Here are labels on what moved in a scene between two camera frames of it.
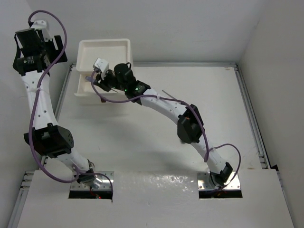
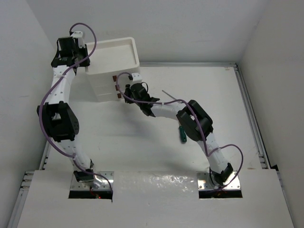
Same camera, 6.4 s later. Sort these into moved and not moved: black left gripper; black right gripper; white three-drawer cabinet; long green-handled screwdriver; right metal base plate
Moved: white three-drawer cabinet; black right gripper; black left gripper
Not moved: right metal base plate; long green-handled screwdriver
